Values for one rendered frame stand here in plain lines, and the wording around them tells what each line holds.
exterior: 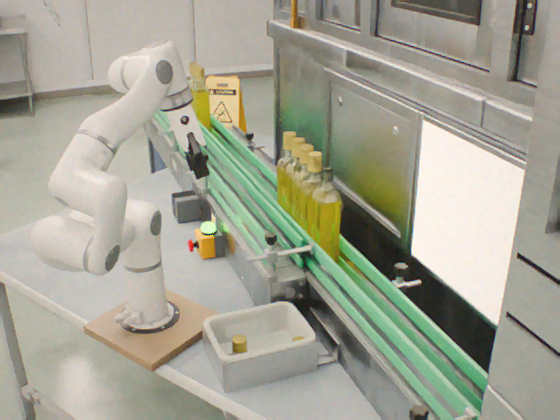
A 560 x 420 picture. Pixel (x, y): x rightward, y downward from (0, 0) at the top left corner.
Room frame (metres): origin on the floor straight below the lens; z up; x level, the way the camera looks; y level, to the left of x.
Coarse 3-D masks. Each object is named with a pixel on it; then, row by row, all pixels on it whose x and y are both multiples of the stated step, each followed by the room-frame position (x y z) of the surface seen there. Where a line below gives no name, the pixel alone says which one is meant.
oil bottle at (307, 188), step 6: (306, 180) 1.45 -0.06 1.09; (306, 186) 1.43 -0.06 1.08; (312, 186) 1.42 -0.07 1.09; (318, 186) 1.43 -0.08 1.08; (306, 192) 1.42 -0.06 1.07; (312, 192) 1.42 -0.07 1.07; (306, 198) 1.42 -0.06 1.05; (306, 204) 1.42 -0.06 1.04; (306, 210) 1.42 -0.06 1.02; (306, 216) 1.42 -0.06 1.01; (300, 222) 1.46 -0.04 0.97; (306, 222) 1.42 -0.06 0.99; (306, 228) 1.42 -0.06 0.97
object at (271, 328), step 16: (272, 304) 1.28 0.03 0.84; (288, 304) 1.28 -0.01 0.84; (208, 320) 1.21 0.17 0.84; (224, 320) 1.23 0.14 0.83; (240, 320) 1.24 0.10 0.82; (256, 320) 1.26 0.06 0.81; (272, 320) 1.27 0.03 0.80; (288, 320) 1.27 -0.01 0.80; (304, 320) 1.21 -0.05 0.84; (224, 336) 1.22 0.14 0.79; (256, 336) 1.25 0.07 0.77; (272, 336) 1.25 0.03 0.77; (288, 336) 1.25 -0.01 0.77; (304, 336) 1.18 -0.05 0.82; (224, 352) 1.18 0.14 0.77; (256, 352) 1.09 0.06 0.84; (272, 352) 1.10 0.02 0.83
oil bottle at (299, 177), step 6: (300, 174) 1.49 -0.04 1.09; (306, 174) 1.49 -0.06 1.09; (294, 180) 1.50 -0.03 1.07; (300, 180) 1.48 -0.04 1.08; (294, 186) 1.50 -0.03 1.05; (300, 186) 1.47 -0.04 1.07; (294, 192) 1.50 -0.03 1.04; (300, 192) 1.47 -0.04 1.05; (294, 198) 1.50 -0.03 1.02; (300, 198) 1.47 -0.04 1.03; (294, 204) 1.50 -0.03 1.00; (300, 204) 1.47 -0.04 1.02; (294, 210) 1.50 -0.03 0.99; (300, 210) 1.47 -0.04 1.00; (294, 216) 1.50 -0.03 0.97; (300, 216) 1.47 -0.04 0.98
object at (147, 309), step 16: (128, 272) 1.29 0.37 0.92; (144, 272) 1.28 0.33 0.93; (160, 272) 1.31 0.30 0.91; (128, 288) 1.29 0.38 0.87; (144, 288) 1.28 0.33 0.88; (160, 288) 1.30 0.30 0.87; (128, 304) 1.31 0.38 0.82; (144, 304) 1.28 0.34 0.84; (160, 304) 1.30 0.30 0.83; (128, 320) 1.26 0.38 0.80; (144, 320) 1.28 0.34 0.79; (160, 320) 1.29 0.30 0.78
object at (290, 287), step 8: (296, 272) 1.35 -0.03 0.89; (280, 280) 1.32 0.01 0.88; (288, 280) 1.32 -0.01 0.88; (296, 280) 1.33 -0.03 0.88; (304, 280) 1.34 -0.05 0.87; (272, 288) 1.31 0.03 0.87; (280, 288) 1.31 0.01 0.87; (288, 288) 1.32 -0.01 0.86; (296, 288) 1.33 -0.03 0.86; (304, 288) 1.34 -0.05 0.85; (272, 296) 1.31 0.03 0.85; (280, 296) 1.31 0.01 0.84; (288, 296) 1.31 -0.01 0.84; (296, 296) 1.33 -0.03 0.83; (304, 296) 1.34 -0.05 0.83
